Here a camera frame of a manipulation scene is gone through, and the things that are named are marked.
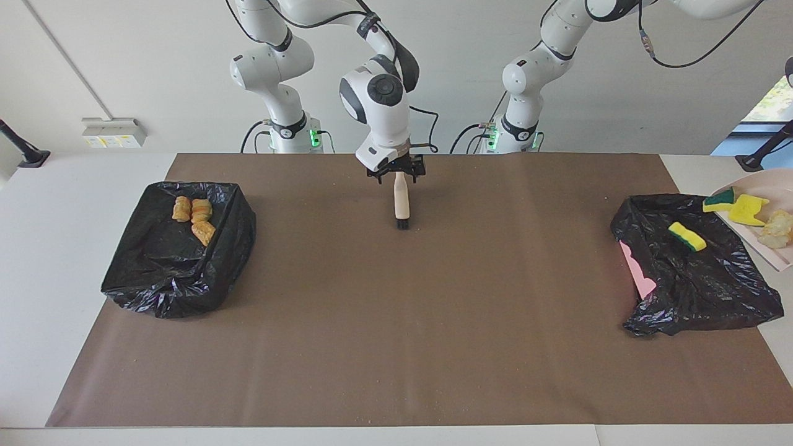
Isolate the beige hand brush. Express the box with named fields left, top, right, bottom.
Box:
left=394, top=172, right=411, bottom=230

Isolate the curved yellow sponge piece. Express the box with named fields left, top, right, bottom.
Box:
left=668, top=222, right=708, bottom=252

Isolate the small yellow green sponge wedge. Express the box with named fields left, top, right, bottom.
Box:
left=703, top=186, right=735, bottom=213

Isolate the notched yellow sponge piece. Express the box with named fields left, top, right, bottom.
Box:
left=729, top=194, right=770, bottom=227

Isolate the pale pink plastic dustpan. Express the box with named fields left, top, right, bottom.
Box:
left=711, top=168, right=793, bottom=273

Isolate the beige stone-like chunk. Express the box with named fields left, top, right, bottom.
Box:
left=759, top=209, right=793, bottom=249

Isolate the box-shaped black bag lined bin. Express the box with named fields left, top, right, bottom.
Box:
left=101, top=181, right=256, bottom=319

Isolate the pink plastic bin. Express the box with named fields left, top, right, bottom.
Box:
left=620, top=240, right=657, bottom=300

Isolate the crumpled black trash bag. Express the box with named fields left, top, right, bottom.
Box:
left=610, top=193, right=784, bottom=337

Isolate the brown paper table mat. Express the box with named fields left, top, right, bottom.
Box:
left=46, top=153, right=793, bottom=428

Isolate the black left base cable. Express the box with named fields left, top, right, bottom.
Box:
left=450, top=96, right=510, bottom=155

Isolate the black base cable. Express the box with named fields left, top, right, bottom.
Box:
left=240, top=120, right=268, bottom=154
left=450, top=96, right=510, bottom=155

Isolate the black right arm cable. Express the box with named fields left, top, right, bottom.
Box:
left=226, top=0, right=440, bottom=154

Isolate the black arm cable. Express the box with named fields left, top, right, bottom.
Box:
left=226, top=0, right=440, bottom=154
left=637, top=0, right=756, bottom=69

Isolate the black right base cable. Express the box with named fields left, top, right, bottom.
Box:
left=240, top=120, right=268, bottom=154

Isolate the white wall socket box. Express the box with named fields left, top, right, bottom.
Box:
left=82, top=118, right=147, bottom=149

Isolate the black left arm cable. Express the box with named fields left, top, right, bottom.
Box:
left=637, top=0, right=756, bottom=69

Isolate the black camera stand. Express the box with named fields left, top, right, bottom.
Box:
left=735, top=121, right=793, bottom=173
left=0, top=119, right=51, bottom=168

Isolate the window with blue frame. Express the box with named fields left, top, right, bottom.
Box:
left=711, top=67, right=793, bottom=186

